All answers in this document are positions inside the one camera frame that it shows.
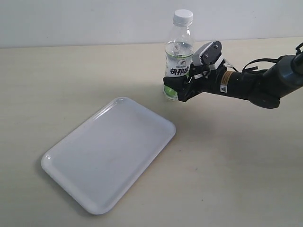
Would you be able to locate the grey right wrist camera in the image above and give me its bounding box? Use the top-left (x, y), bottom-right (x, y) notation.
top-left (192, 41), bottom-right (224, 70)

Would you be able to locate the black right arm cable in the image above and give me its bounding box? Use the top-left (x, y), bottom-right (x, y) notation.
top-left (224, 42), bottom-right (303, 73)

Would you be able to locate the clear plastic drink bottle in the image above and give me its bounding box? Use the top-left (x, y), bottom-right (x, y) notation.
top-left (163, 21), bottom-right (196, 101)

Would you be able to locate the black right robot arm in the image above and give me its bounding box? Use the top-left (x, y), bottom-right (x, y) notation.
top-left (163, 53), bottom-right (303, 109)

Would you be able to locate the white rectangular plastic tray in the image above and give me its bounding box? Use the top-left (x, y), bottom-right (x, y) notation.
top-left (41, 97), bottom-right (176, 215)

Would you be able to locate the white bottle cap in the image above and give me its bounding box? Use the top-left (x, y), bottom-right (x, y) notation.
top-left (173, 9), bottom-right (193, 26)

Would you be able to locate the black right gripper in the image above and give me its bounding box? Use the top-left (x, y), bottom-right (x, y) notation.
top-left (163, 64), bottom-right (227, 102)

